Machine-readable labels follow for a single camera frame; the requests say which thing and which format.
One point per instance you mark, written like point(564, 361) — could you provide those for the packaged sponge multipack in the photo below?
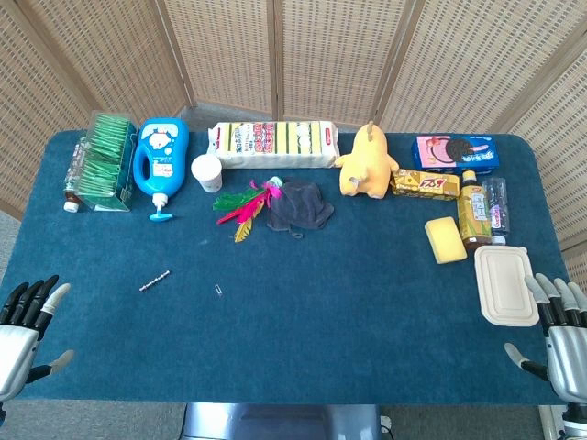
point(275, 144)

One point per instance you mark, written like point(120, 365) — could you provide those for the clear bottle with purple label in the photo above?
point(497, 206)

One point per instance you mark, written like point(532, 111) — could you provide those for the yellow-label tea bottle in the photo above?
point(474, 215)

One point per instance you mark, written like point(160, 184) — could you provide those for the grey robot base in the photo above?
point(282, 421)

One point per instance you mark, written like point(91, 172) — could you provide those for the blue cookie box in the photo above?
point(454, 153)

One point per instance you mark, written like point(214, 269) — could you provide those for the yellow snack pack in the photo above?
point(426, 184)

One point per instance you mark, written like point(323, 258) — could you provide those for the blue pump detergent bottle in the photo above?
point(160, 151)

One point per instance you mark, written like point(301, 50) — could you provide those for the dark grey cloth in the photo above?
point(298, 206)

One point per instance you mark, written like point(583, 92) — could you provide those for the yellow sponge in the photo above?
point(446, 240)

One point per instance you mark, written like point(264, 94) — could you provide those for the white lidded lunch box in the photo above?
point(504, 286)

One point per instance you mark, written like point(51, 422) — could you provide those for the green tea bag box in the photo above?
point(107, 160)

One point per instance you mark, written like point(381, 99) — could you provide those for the colourful feather shuttlecock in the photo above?
point(250, 206)

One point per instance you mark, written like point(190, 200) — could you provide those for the small metal paper clip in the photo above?
point(218, 290)

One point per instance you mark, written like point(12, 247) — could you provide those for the white paper cup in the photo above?
point(207, 172)

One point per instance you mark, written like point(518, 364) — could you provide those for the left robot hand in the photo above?
point(16, 339)

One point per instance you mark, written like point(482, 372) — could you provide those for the clear bottle with white cap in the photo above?
point(72, 183)

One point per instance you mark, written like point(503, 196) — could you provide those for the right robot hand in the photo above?
point(566, 357)

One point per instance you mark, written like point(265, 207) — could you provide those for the white table leg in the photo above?
point(550, 424)

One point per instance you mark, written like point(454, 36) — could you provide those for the yellow plush toy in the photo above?
point(367, 165)

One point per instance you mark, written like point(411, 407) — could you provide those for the blue carpet table mat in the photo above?
point(293, 330)

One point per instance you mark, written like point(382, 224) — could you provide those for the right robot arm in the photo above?
point(575, 424)

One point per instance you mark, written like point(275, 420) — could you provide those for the rattan folding screen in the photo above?
point(229, 46)

